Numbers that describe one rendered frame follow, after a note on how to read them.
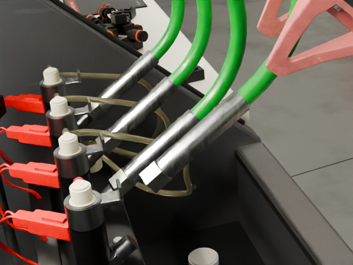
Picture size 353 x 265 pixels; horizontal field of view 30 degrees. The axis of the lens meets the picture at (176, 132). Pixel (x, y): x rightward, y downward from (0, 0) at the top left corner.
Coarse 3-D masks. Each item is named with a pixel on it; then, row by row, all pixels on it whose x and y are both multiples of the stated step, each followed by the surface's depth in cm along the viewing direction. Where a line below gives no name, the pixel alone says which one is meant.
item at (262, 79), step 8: (296, 0) 46; (288, 16) 47; (288, 56) 47; (264, 64) 48; (256, 72) 48; (264, 72) 47; (272, 72) 47; (248, 80) 48; (256, 80) 48; (264, 80) 47; (272, 80) 48; (240, 88) 48; (248, 88) 48; (256, 88) 48; (264, 88) 48; (248, 96) 48; (256, 96) 48
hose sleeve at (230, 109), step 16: (240, 96) 48; (224, 112) 48; (240, 112) 48; (192, 128) 49; (208, 128) 48; (224, 128) 48; (176, 144) 49; (192, 144) 48; (208, 144) 49; (160, 160) 49; (176, 160) 48; (192, 160) 49
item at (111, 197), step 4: (108, 192) 50; (112, 192) 50; (116, 192) 50; (104, 196) 49; (108, 196) 49; (112, 196) 49; (116, 196) 49; (104, 200) 49; (108, 200) 49; (112, 200) 49; (116, 200) 49; (120, 200) 49; (100, 204) 49; (104, 204) 49; (108, 204) 49
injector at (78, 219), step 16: (96, 192) 49; (80, 208) 48; (96, 208) 48; (80, 224) 48; (96, 224) 49; (80, 240) 49; (96, 240) 49; (128, 240) 51; (80, 256) 50; (96, 256) 50; (112, 256) 51
